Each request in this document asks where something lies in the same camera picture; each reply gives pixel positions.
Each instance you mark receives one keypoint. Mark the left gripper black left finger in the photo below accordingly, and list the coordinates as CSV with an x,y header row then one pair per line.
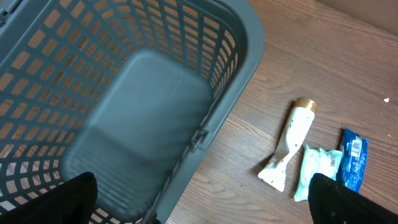
x,y
72,202

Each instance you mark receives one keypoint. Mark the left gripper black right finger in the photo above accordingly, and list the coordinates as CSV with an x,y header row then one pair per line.
x,y
333,203

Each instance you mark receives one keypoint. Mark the light blue snack packet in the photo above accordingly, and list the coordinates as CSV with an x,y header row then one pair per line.
x,y
316,161

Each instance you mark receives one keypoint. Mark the white tube gold cap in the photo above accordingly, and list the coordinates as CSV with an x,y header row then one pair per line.
x,y
296,128

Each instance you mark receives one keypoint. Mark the grey plastic basket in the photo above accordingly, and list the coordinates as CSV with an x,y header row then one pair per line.
x,y
133,91

